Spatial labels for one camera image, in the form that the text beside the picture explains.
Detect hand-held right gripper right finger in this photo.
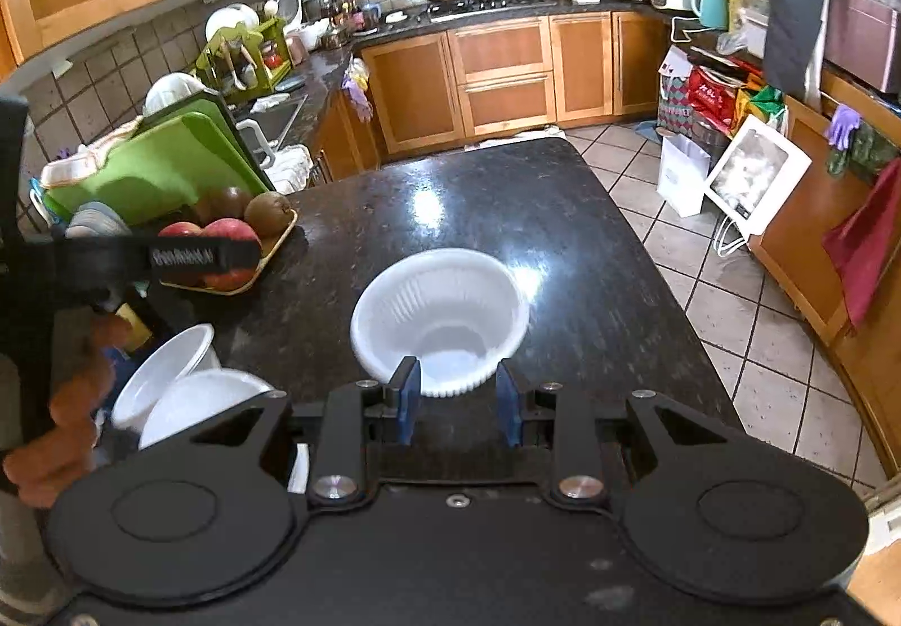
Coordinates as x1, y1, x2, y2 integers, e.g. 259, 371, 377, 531
494, 360, 733, 506

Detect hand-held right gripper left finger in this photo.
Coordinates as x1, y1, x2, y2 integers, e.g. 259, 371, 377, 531
190, 355, 423, 506

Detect white ribbed bowl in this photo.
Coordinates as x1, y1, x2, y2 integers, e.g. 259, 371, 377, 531
350, 248, 530, 399
139, 369, 311, 493

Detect white smooth bowl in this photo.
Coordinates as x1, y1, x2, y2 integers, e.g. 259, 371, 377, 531
111, 323, 216, 430

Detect stack of white plates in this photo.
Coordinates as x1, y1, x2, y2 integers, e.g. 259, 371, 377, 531
66, 204, 132, 240

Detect person's left hand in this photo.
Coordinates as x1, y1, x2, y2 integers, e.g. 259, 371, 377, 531
3, 312, 132, 509

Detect cream cloth red trim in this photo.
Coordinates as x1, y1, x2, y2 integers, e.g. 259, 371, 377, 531
40, 119, 145, 188

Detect light green cutting board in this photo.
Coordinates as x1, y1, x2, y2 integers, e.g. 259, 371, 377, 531
46, 112, 242, 227

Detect red apple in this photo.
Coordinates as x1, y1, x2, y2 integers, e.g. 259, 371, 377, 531
158, 221, 207, 287
200, 217, 262, 290

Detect beige fruit tray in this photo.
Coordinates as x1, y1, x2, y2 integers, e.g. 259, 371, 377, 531
158, 207, 298, 297

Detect brown kiwi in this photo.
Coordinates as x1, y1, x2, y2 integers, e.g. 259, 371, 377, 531
245, 191, 292, 239

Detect white dish cloth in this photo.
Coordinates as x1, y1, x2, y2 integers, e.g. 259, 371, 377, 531
267, 144, 315, 195

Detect white paper bag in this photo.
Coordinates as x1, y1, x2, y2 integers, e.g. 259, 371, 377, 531
658, 133, 712, 219

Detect green dish rack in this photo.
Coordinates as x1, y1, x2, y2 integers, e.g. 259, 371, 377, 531
193, 17, 294, 99

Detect wooden base cabinets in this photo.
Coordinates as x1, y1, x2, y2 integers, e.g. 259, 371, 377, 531
310, 10, 670, 178

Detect purple and yellow gloves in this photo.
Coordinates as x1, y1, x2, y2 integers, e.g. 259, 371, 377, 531
342, 57, 374, 122

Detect white plate in rack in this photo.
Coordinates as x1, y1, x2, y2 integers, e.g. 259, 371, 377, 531
204, 3, 261, 43

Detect wooden side cabinet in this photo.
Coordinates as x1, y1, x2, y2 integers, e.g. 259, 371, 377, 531
746, 70, 901, 479

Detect diamond patterned bag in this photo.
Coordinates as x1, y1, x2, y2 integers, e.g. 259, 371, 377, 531
658, 45, 694, 138

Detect red gift bag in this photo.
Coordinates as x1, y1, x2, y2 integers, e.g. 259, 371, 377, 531
686, 66, 747, 131

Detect row of condiment bottles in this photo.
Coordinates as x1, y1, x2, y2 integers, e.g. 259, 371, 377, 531
320, 0, 381, 33

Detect green shopping bag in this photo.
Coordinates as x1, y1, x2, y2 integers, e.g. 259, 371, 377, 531
735, 84, 786, 127

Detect gas stove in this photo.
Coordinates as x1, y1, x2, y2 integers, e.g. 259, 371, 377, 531
429, 0, 557, 19

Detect purple rubber gloves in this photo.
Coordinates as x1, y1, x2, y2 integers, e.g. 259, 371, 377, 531
825, 103, 863, 150

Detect green patterned cloth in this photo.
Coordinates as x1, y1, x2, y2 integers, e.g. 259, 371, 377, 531
825, 123, 901, 184

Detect teal kettle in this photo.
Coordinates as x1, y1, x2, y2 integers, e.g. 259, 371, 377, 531
691, 0, 731, 32

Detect dark apron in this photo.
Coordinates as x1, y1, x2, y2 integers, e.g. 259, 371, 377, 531
764, 0, 836, 101

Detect white wire stand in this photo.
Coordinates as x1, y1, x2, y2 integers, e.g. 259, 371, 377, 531
716, 218, 751, 258

